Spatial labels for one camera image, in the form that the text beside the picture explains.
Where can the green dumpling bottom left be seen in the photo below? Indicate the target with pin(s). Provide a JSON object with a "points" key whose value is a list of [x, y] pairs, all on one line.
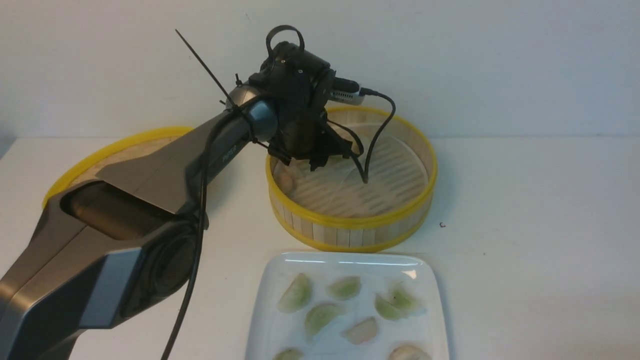
{"points": [[289, 354]]}

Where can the white dumpling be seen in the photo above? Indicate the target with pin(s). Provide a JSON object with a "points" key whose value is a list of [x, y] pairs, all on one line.
{"points": [[361, 332], [408, 352]]}

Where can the white dumpling bottom right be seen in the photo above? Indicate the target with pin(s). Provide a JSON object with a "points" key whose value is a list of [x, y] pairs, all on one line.
{"points": [[408, 352]]}

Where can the green dumpling right upper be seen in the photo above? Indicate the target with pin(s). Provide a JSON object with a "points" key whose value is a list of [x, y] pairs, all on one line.
{"points": [[404, 300]]}

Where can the white steamer liner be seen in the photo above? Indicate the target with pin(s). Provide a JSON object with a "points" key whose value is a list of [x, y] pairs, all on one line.
{"points": [[399, 172]]}

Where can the green dumpling centre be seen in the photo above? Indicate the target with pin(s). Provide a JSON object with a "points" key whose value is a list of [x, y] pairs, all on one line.
{"points": [[319, 317]]}

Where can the black zip tie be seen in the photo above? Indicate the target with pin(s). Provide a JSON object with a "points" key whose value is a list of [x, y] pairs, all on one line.
{"points": [[215, 79]]}

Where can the green dumpling right lower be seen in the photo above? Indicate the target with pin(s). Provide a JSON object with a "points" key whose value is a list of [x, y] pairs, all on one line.
{"points": [[387, 310]]}

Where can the white dumpling centre right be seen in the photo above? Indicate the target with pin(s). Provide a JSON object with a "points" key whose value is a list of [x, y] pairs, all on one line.
{"points": [[361, 332]]}

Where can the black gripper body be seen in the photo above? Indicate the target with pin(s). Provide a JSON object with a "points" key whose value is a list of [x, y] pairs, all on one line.
{"points": [[298, 84]]}

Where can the green dumpling top left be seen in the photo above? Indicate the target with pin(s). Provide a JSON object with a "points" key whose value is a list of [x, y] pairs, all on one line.
{"points": [[297, 295]]}

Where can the green dumpling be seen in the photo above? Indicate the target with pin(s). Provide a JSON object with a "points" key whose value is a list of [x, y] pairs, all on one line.
{"points": [[345, 289], [297, 295], [319, 317], [387, 310], [289, 354], [404, 300]]}

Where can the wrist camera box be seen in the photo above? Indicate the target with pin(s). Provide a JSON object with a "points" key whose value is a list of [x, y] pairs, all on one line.
{"points": [[345, 91]]}

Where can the white square plate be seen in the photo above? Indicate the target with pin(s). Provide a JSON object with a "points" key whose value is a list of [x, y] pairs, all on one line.
{"points": [[314, 305]]}

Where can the pale dumpling in steamer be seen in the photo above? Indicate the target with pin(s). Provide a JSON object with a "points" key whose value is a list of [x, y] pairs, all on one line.
{"points": [[287, 180]]}

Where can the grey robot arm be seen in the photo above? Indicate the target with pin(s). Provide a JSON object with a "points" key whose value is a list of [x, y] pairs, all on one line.
{"points": [[111, 247]]}

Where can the yellow rimmed bamboo steamer lid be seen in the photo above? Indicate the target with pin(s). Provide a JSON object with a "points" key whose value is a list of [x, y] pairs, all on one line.
{"points": [[135, 146]]}

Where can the green dumpling top middle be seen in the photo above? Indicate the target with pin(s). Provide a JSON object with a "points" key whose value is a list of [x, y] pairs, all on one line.
{"points": [[345, 289]]}

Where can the yellow rimmed bamboo steamer basket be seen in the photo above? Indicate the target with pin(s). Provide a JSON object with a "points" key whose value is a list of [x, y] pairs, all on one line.
{"points": [[361, 235]]}

